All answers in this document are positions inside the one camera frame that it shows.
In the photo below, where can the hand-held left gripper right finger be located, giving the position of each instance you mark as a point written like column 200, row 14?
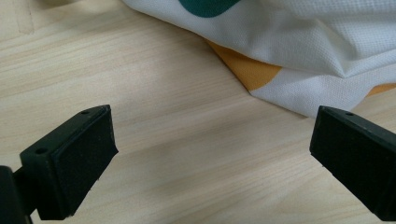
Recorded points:
column 358, row 155

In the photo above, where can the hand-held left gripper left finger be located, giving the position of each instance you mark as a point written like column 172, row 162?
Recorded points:
column 73, row 163

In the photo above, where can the white cloth with coloured patches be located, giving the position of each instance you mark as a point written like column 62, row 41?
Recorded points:
column 299, row 43

